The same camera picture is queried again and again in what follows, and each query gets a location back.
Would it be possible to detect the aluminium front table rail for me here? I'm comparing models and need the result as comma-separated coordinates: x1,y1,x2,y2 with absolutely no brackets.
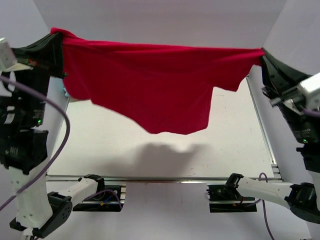
43,174,285,184

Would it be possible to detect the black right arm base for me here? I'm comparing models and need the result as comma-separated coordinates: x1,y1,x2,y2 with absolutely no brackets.
204,184,257,213

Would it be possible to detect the red t shirt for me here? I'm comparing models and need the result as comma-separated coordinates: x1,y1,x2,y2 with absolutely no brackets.
50,27,264,135

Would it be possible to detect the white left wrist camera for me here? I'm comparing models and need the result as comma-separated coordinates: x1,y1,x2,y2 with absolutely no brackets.
0,37,18,71

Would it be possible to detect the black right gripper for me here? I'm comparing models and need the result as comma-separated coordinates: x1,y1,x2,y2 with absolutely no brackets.
255,45,320,142

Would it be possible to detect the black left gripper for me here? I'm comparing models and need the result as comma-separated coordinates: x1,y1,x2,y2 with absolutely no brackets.
7,30,67,126

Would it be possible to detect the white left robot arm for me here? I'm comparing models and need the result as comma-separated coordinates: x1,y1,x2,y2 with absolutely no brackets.
0,33,106,239

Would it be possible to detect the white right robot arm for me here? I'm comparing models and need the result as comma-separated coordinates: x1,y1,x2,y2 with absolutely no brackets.
224,48,320,224

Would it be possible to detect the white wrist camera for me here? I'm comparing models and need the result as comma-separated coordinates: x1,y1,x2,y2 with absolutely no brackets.
0,37,18,71
297,73,320,110

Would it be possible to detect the folded teal t shirt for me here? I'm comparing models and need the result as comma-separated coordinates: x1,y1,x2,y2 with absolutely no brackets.
63,87,70,98

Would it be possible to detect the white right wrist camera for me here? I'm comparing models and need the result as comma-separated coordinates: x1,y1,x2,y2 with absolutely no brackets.
297,73,320,110

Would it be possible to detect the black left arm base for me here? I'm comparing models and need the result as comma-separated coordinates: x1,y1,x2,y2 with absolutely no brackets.
72,185,126,213

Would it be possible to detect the folded beige t shirt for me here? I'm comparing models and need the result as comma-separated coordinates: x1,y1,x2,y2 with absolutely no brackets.
69,97,82,103

